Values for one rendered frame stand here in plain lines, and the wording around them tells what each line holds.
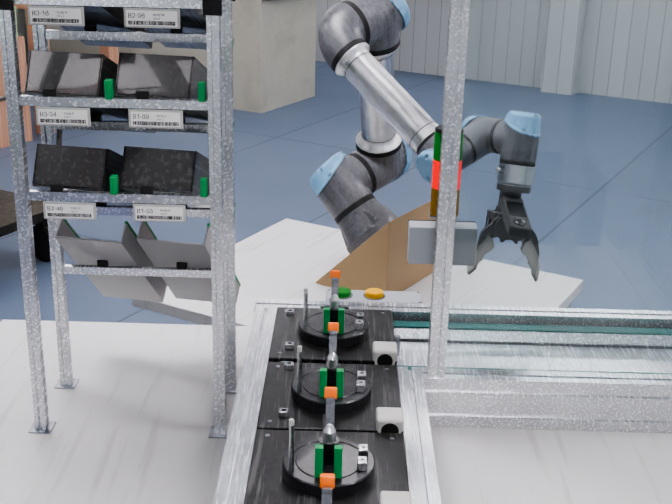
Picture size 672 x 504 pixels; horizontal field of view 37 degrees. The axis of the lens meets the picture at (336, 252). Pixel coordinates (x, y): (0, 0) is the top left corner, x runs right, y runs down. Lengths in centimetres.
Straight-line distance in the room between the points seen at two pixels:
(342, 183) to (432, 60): 774
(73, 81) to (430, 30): 854
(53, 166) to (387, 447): 74
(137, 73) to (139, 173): 17
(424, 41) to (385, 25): 787
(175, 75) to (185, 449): 65
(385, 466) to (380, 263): 91
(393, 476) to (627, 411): 57
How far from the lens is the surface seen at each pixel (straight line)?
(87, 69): 175
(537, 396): 192
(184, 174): 175
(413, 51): 1027
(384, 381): 183
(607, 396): 195
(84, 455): 185
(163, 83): 172
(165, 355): 218
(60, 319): 203
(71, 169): 180
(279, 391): 179
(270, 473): 157
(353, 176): 251
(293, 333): 201
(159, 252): 192
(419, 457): 165
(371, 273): 244
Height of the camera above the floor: 182
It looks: 20 degrees down
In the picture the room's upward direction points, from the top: 1 degrees clockwise
